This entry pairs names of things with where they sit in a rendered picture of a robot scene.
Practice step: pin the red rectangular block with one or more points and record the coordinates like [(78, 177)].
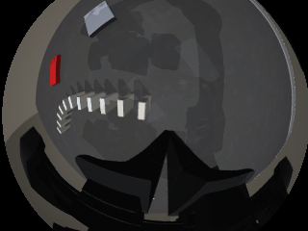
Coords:
[(55, 73)]

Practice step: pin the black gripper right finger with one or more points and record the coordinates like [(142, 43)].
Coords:
[(189, 178)]

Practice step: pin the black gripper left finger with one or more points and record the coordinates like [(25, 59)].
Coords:
[(139, 176)]

